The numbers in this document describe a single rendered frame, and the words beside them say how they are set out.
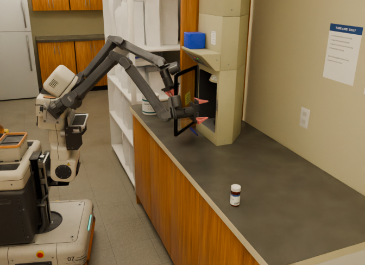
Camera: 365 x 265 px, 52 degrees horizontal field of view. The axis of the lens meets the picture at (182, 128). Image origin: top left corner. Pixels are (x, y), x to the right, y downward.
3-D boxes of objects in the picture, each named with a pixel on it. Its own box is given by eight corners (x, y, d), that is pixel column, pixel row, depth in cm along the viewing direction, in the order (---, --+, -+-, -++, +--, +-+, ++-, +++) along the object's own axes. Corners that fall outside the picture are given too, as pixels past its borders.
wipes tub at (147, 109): (156, 109, 300) (156, 90, 294) (161, 114, 288) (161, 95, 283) (140, 111, 295) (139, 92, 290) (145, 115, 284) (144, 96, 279)
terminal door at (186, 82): (195, 122, 257) (196, 64, 242) (175, 137, 231) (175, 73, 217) (194, 122, 257) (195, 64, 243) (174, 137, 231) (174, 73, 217)
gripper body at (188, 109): (197, 103, 204) (184, 105, 202) (197, 121, 208) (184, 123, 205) (192, 100, 210) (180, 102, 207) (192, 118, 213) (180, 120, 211)
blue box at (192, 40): (198, 46, 237) (198, 31, 234) (205, 48, 228) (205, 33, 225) (183, 46, 234) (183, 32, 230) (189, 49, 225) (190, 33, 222)
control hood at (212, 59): (197, 61, 243) (197, 45, 240) (220, 71, 215) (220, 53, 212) (180, 62, 239) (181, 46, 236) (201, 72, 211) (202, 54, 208)
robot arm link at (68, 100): (120, 48, 218) (114, 43, 208) (135, 64, 216) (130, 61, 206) (67, 101, 222) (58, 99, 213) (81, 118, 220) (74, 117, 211)
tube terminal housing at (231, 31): (227, 124, 269) (233, 12, 241) (251, 140, 241) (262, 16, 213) (195, 128, 260) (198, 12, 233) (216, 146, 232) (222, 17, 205)
